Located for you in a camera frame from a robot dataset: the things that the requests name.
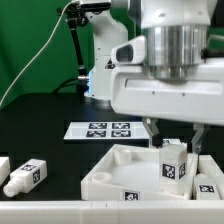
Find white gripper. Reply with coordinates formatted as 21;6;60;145
111;63;224;154

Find white marker base plate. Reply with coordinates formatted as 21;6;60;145
64;121;149;140

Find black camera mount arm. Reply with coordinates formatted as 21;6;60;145
57;3;88;81

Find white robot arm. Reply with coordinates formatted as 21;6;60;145
111;0;224;153

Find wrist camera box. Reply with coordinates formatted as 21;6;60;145
111;35;147;65

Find black cables at base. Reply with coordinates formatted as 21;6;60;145
51;77;88;95

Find white U-shaped fixture wall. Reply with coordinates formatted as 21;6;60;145
0;156;224;224

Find white cable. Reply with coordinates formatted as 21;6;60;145
0;0;80;109

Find white square tabletop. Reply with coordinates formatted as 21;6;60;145
81;144;198;201

